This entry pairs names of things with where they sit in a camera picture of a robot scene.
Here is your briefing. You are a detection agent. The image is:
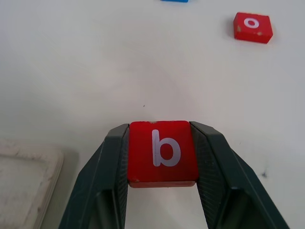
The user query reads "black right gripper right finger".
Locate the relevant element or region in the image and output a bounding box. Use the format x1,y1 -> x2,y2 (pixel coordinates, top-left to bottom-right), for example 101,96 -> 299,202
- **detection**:
190,121 -> 290,229

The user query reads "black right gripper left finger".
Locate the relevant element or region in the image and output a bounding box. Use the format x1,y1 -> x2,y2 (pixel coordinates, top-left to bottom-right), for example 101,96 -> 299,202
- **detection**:
58,123 -> 131,229

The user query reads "red letter o block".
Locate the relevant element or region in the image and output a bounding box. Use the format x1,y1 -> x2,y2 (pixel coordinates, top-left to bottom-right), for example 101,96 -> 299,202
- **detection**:
233,11 -> 274,45

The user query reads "red letter b block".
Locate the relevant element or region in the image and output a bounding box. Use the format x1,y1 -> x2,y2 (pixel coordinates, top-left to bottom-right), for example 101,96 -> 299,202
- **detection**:
127,120 -> 200,188

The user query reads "wooden letter tray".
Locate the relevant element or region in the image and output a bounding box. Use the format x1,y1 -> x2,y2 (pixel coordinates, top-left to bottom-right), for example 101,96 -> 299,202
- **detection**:
0,138 -> 64,229

